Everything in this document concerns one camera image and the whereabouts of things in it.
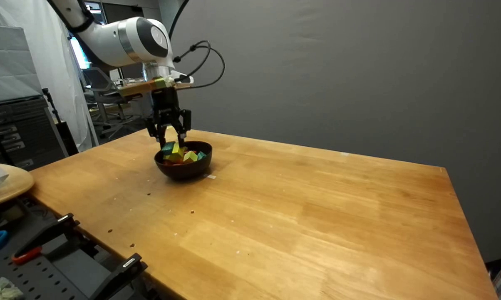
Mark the black tripod leg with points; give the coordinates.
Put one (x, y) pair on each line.
(67, 141)

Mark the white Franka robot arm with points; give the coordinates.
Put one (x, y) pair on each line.
(122, 41)

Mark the teal block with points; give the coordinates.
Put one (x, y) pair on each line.
(202, 155)

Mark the white curtain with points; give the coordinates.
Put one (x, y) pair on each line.
(55, 83)

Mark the green block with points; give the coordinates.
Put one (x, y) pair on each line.
(167, 148)

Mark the blue lit screen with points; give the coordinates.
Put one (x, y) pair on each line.
(77, 55)

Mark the black drawer cabinet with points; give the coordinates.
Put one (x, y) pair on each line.
(17, 133)

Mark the small yellow block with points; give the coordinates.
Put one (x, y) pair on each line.
(175, 148)

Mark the small white crumpled object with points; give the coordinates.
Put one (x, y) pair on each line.
(6, 290)

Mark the office chair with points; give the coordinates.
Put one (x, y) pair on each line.
(102, 105)

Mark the yellow tape strip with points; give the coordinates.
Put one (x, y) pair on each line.
(164, 128)

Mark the red wooden block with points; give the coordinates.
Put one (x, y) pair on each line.
(174, 158)

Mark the grey box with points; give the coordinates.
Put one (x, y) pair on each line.
(9, 63)

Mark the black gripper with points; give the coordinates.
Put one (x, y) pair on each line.
(165, 101)

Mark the grey fabric backdrop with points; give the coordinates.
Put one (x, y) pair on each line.
(343, 71)

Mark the black bowl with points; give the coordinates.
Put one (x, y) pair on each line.
(184, 170)

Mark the black perforated board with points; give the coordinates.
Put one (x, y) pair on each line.
(44, 280)

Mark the tan wrist camera plate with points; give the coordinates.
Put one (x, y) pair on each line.
(144, 85)

